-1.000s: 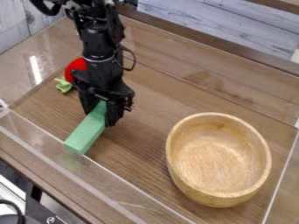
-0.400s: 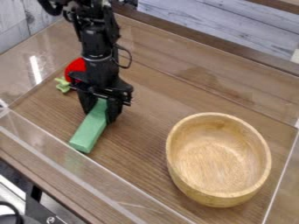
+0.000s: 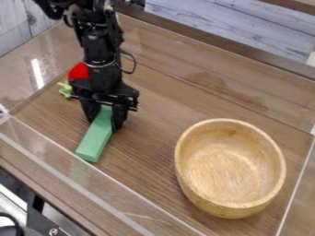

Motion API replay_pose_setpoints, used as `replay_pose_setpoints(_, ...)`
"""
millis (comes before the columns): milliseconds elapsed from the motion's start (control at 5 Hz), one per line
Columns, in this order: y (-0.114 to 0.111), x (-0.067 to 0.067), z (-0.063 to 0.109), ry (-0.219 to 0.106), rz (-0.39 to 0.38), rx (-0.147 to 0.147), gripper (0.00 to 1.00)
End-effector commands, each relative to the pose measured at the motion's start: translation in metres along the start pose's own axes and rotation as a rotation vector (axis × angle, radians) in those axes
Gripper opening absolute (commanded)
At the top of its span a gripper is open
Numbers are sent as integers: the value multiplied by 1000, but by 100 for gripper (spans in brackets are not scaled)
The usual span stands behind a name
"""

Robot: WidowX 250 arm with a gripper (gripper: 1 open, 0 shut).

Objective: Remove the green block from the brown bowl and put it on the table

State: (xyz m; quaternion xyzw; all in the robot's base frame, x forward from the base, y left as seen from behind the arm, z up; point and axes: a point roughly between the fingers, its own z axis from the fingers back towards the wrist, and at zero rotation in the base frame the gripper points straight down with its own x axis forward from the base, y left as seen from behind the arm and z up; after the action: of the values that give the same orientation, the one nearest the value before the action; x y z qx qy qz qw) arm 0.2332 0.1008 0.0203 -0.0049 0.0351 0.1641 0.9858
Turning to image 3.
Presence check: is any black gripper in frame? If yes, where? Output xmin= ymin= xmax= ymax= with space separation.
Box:
xmin=71 ymin=60 xmax=139 ymax=132

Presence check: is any green rectangular block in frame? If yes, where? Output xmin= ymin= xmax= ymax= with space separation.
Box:
xmin=75 ymin=106 xmax=112 ymax=162

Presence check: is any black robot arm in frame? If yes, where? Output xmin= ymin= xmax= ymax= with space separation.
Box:
xmin=34 ymin=0 xmax=140 ymax=130

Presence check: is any brown wooden bowl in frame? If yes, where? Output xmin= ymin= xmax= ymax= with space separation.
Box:
xmin=175 ymin=118 xmax=287 ymax=218

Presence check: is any red plush strawberry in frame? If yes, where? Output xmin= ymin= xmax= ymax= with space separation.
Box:
xmin=58 ymin=62 xmax=88 ymax=99

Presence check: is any black equipment under table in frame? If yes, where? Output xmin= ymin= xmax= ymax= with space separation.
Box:
xmin=0 ymin=193 xmax=84 ymax=236

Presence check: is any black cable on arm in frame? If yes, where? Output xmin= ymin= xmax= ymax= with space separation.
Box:
xmin=118 ymin=49 xmax=138 ymax=75

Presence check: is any clear acrylic enclosure wall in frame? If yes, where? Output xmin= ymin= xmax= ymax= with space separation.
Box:
xmin=0 ymin=6 xmax=315 ymax=236

